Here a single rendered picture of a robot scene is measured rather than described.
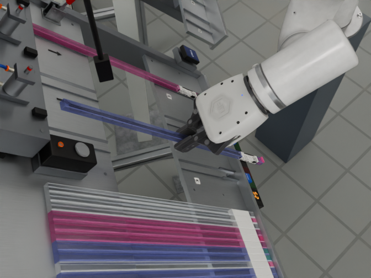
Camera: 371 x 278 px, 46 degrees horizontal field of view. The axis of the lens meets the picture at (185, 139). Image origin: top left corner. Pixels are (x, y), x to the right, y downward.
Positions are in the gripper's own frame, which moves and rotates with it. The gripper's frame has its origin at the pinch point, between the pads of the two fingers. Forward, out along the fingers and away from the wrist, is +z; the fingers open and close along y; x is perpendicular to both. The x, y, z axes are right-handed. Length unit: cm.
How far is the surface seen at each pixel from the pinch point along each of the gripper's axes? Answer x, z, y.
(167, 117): 7.9, 6.2, -12.0
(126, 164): 46, 46, -32
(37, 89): -27.7, 6.1, -2.4
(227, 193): 20.3, 4.3, 4.9
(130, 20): 20, 14, -57
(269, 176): 103, 18, -27
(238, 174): 25.8, 2.3, -0.3
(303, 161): 113, 4, -30
